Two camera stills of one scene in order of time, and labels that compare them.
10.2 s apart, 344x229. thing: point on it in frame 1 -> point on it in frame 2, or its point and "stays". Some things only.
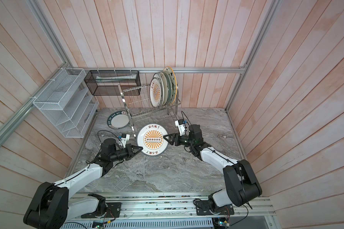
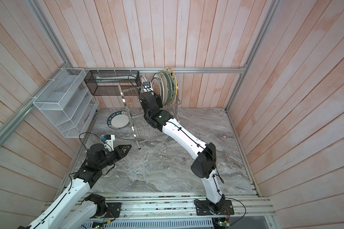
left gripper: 131,152 -> 122,153
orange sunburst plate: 151,138 -> 143,79
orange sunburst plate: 155,92 stays
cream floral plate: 166,87 stays
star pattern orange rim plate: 174,81 stays
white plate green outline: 158,77 stays
